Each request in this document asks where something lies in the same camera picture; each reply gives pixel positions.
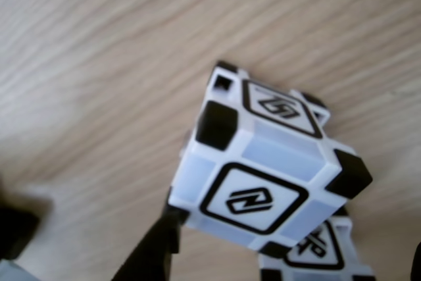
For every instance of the white cube with crossed symbol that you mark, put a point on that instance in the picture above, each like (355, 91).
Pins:
(312, 261)

